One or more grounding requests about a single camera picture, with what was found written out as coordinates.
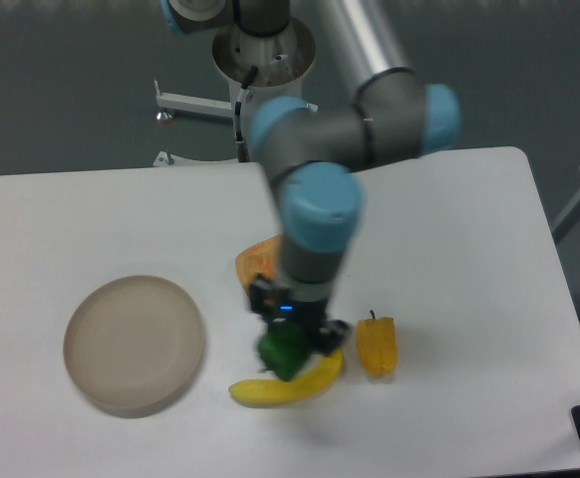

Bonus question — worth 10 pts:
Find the yellow toy banana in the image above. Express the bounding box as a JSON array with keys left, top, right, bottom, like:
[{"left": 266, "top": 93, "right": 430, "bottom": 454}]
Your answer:
[{"left": 228, "top": 350, "right": 344, "bottom": 407}]

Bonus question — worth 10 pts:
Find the green toy pepper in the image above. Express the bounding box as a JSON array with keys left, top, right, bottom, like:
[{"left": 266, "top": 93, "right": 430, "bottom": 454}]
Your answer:
[{"left": 256, "top": 322, "right": 311, "bottom": 382}]

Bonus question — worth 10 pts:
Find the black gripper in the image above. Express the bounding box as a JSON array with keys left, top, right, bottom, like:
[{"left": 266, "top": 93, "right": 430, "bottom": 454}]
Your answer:
[{"left": 248, "top": 275, "right": 351, "bottom": 357}]

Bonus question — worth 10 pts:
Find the orange toy pepper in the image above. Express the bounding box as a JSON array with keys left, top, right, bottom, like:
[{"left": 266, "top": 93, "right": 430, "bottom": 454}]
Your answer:
[{"left": 356, "top": 310, "right": 399, "bottom": 377}]

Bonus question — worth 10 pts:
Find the orange toy sandwich wedge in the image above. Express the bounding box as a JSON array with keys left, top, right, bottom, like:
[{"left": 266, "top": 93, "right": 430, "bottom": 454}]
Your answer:
[{"left": 235, "top": 235, "right": 282, "bottom": 294}]

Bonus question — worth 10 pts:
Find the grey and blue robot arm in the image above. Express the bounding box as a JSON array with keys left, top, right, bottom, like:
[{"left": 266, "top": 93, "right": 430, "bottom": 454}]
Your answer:
[{"left": 161, "top": 1, "right": 461, "bottom": 357}]

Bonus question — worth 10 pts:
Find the beige round plate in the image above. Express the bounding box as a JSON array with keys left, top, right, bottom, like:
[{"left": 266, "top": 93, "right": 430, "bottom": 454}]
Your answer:
[{"left": 63, "top": 275, "right": 205, "bottom": 418}]

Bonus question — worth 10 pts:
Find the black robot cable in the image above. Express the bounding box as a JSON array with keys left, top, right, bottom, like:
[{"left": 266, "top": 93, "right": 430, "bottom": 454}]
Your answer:
[{"left": 233, "top": 64, "right": 260, "bottom": 163}]

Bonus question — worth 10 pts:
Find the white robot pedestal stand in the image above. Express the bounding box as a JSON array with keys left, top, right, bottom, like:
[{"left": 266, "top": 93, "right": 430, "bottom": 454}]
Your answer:
[{"left": 154, "top": 17, "right": 316, "bottom": 162}]

